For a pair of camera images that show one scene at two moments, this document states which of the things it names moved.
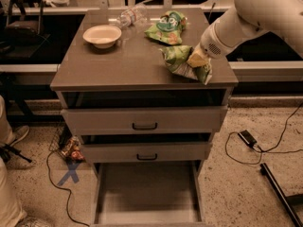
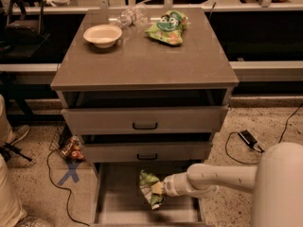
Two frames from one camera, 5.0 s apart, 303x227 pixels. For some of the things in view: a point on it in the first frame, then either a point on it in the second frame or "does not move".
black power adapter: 247,138 does not move
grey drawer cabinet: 133,86 does not move
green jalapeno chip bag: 176,60 to 146,181
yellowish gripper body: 208,46 to 170,185
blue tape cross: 72,166 does not move
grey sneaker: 19,132 does not move
